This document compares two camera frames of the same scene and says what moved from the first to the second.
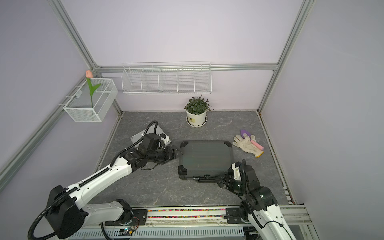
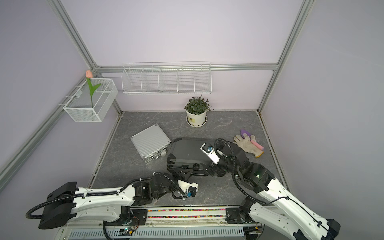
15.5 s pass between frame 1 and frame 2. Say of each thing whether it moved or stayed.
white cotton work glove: stayed
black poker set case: moved
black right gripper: moved
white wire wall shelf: stayed
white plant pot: stayed
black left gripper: moved
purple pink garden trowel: stayed
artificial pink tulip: stayed
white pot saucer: stayed
